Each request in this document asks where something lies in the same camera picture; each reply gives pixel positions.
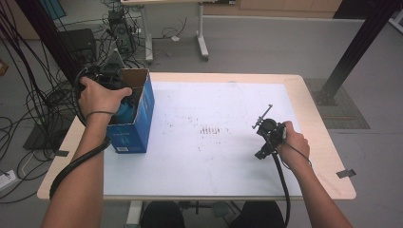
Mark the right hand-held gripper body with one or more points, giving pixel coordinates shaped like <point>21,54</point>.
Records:
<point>272,133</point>

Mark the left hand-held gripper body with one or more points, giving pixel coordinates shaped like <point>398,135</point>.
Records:
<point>109,77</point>

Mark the blue cardboard box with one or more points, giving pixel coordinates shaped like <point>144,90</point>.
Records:
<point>139,126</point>

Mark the person's left hand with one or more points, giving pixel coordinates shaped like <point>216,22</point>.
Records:
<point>98,99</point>

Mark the person's right hand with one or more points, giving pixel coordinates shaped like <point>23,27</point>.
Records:
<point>294,147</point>

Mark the black wrist band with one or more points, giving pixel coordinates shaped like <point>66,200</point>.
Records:
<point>99,112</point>

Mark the black equipment box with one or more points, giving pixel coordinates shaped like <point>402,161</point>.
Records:
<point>79,44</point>

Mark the black computer tower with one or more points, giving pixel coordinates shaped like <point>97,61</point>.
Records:
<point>122,31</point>

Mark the light wooden table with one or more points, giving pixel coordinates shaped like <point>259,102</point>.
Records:
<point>320,142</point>

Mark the white table mat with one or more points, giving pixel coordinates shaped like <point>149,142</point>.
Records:
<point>206,158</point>

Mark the person's right leg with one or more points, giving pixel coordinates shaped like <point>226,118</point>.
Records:
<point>258,215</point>

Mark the person's leg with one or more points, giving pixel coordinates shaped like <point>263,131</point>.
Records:
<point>163,215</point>
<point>258,215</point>

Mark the dark green floor mat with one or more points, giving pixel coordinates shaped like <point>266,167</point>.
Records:
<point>345,110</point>

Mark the grey tape strip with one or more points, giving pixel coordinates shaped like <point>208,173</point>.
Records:
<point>61,153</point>
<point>346,173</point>

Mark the black floor mat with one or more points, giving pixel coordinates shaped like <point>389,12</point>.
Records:
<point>41,139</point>

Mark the white desk on wheels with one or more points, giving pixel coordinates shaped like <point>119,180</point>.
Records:
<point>201,38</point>

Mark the person's left leg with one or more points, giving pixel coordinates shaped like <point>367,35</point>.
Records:
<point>163,215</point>

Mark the white power strip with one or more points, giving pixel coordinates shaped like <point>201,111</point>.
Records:
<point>7,180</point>

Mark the dark metal stand post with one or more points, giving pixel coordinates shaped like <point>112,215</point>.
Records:
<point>52,41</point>

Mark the black metal frame post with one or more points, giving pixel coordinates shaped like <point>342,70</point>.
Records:
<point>358,47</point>

